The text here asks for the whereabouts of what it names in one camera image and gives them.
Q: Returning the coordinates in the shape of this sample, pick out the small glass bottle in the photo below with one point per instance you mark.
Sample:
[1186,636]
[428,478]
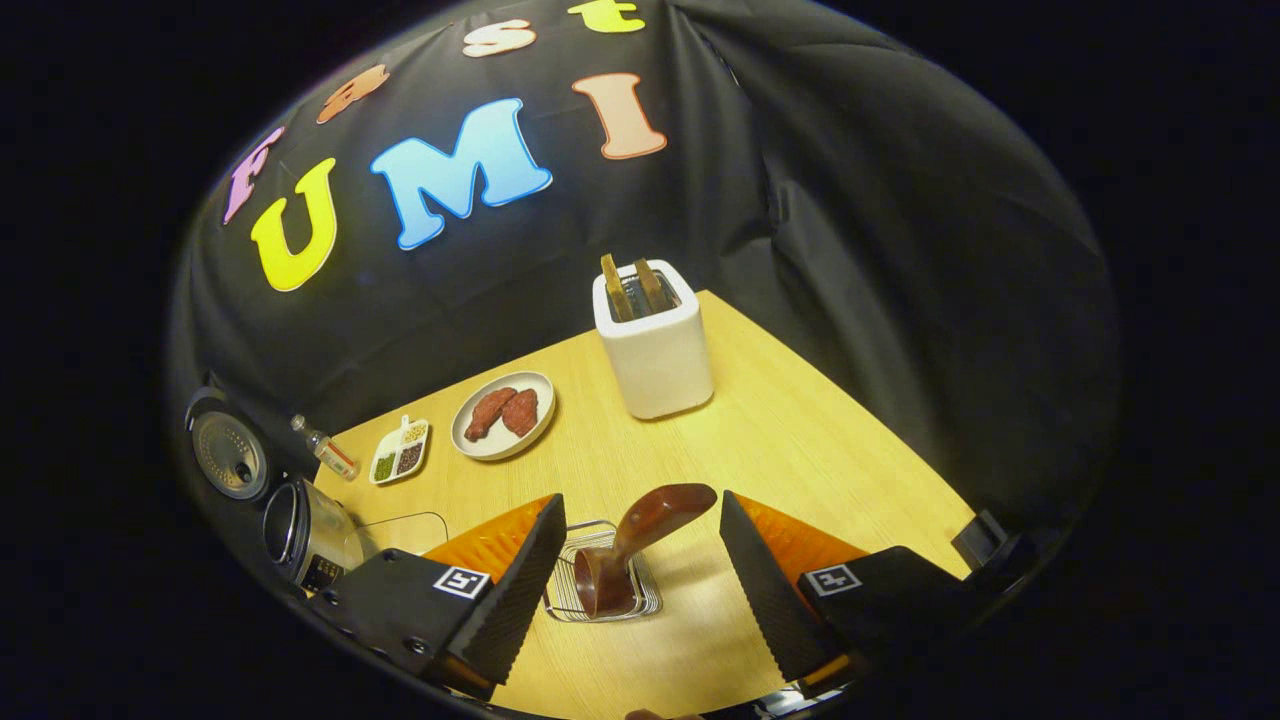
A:
[330,452]

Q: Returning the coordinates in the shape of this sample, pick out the round white plate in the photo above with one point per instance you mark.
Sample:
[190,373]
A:
[500,445]

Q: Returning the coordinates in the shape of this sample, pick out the dark grey rice cooker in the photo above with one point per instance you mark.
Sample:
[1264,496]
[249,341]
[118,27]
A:
[310,540]

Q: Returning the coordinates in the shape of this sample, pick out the brown toast slice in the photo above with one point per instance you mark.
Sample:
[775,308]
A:
[615,290]
[650,288]

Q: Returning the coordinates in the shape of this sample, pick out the white toaster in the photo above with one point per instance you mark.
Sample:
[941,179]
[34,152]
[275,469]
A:
[660,360]

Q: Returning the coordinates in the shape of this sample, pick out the black backdrop cloth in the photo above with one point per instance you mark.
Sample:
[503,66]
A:
[850,250]

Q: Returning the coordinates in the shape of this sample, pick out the red meat piece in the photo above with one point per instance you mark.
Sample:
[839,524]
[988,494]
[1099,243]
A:
[488,412]
[521,412]

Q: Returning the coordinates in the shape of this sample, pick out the white divided grain dish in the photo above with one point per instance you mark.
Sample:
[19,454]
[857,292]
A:
[400,452]

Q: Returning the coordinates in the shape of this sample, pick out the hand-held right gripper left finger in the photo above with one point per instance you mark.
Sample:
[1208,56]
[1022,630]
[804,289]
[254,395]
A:
[520,600]

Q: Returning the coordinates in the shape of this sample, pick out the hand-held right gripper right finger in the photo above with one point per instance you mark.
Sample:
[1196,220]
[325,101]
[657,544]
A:
[765,590]

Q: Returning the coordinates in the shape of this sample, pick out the brown wooden spoon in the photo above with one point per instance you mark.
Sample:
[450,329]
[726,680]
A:
[650,515]

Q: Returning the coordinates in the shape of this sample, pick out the clear plastic rice box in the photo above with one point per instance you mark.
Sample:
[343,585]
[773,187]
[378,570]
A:
[400,535]

